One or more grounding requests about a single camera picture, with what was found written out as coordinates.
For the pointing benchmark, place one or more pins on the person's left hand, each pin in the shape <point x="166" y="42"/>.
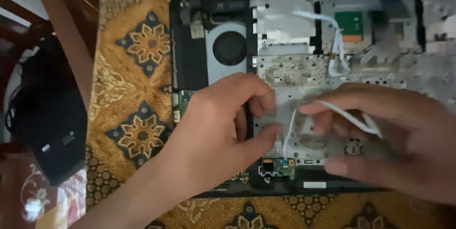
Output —
<point x="210" y="132"/>

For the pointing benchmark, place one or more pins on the person's right hand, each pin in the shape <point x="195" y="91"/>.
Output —
<point x="420" y="143"/>

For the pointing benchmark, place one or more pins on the green motherboard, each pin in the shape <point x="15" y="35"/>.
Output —
<point x="183" y="102"/>

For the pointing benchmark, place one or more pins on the opened black laptop base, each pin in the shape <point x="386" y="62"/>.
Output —
<point x="192" y="65"/>

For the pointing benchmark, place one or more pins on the small green port board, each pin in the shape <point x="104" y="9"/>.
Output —
<point x="283" y="166"/>

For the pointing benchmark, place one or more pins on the grey laptop cooling fan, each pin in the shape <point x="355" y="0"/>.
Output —
<point x="228" y="47"/>

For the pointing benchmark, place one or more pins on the brown batik tablecloth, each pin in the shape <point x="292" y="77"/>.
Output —
<point x="135" y="79"/>

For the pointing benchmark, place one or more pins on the white label sticker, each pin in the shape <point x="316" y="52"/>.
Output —
<point x="315" y="184"/>

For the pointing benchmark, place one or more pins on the silver keyboard back plate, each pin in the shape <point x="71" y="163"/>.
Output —
<point x="285" y="26"/>

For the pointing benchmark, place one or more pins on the green touchpad circuit board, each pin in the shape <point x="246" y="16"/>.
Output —
<point x="349" y="24"/>

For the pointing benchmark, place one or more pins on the black bag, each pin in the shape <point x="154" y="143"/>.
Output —
<point x="50" y="115"/>

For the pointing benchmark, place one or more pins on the red floral cloth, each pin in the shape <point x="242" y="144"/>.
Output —
<point x="35" y="200"/>

